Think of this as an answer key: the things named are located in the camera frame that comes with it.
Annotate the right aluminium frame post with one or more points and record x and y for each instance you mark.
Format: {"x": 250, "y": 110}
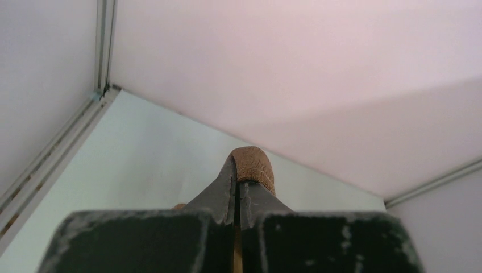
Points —
{"x": 450, "y": 176}

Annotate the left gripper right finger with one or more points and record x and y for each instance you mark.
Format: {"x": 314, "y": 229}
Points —
{"x": 278, "y": 239}

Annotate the left aluminium frame post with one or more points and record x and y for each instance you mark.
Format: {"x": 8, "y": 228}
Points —
{"x": 106, "y": 16}

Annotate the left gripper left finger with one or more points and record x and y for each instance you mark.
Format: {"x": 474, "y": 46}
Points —
{"x": 196, "y": 238}

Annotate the aluminium frame post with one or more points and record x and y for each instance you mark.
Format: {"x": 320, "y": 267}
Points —
{"x": 106, "y": 16}
{"x": 450, "y": 176}

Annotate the brown cloth napkin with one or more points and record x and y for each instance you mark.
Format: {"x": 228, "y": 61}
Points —
{"x": 247, "y": 165}

